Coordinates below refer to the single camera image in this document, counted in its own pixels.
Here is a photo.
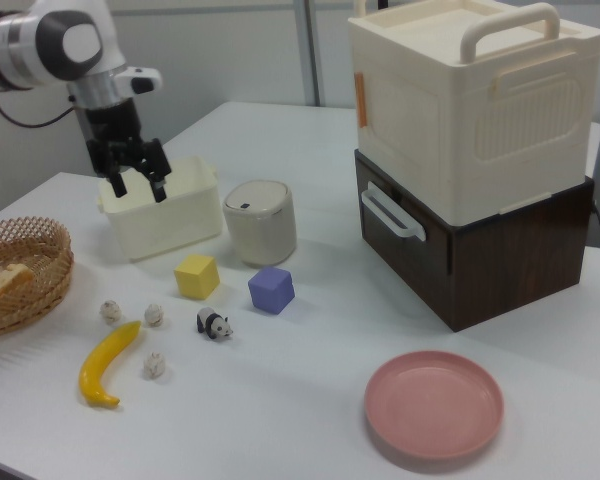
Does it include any grey metal partition post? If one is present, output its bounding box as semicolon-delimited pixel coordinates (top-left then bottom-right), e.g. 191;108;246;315
296;0;327;107

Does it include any pink plastic plate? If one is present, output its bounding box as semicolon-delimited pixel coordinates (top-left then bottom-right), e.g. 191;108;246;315
363;350;505;472

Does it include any white plastic storage bin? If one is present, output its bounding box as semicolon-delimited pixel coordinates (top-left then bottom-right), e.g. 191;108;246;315
96;155;225;262

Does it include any cream plastic storage cabinet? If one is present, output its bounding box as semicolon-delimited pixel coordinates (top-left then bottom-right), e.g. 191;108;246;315
347;0;600;224

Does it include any white push-lid trash can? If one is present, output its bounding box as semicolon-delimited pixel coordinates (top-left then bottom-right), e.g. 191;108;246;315
222;179;298;267

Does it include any woven wicker basket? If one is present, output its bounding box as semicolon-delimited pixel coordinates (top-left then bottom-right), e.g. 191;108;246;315
0;215;75;337

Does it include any yellow toy banana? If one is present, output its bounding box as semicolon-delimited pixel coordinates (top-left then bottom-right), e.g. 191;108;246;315
78;320;143;408

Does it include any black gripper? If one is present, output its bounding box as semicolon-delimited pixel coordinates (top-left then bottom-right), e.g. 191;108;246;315
75;97;173;205

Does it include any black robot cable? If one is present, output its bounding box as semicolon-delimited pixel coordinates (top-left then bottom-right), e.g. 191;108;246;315
0;89;77;128

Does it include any toy panda figure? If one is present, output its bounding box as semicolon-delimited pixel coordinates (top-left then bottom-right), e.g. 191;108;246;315
195;306;234;342

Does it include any yellow foam cube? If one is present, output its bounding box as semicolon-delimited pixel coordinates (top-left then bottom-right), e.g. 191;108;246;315
173;253;220;300

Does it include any toy bread with orange topping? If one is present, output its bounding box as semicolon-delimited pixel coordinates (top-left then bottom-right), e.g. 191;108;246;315
0;264;34;302

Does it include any dark brown drawer box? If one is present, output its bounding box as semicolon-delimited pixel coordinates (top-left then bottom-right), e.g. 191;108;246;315
354;149;595;332

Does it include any purple foam cube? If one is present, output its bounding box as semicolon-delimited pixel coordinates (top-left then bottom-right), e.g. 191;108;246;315
247;266;296;316

